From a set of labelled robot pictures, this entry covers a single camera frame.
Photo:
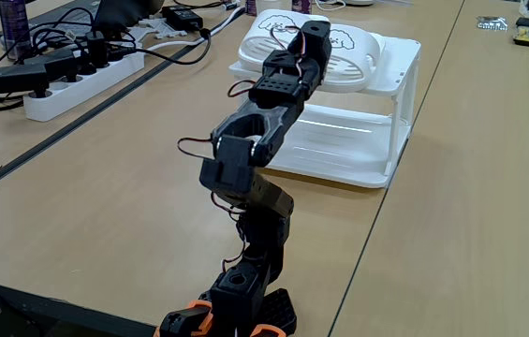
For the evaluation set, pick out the white power strip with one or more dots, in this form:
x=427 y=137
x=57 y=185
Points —
x=86 y=86

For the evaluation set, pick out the black power plug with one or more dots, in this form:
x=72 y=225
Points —
x=97 y=49

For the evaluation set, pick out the black plug-in adapter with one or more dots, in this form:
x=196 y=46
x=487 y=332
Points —
x=20 y=77

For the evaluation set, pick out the black laptop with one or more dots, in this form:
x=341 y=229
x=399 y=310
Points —
x=123 y=11

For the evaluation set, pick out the white paper cup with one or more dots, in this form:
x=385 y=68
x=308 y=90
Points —
x=271 y=4

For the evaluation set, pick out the tall purple drink can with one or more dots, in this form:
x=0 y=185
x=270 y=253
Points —
x=13 y=28

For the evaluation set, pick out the white box device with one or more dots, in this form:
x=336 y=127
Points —
x=360 y=2

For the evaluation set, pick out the white printed bracket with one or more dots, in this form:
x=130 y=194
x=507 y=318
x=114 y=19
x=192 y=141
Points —
x=166 y=29
x=135 y=33

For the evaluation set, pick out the black power adapter brick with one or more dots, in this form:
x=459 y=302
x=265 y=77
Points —
x=51 y=61
x=182 y=18

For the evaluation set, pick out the white plastic shoe rack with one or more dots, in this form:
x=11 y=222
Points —
x=400 y=65

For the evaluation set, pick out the white slipper with dog print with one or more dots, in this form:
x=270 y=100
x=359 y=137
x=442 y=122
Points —
x=254 y=51
x=357 y=70

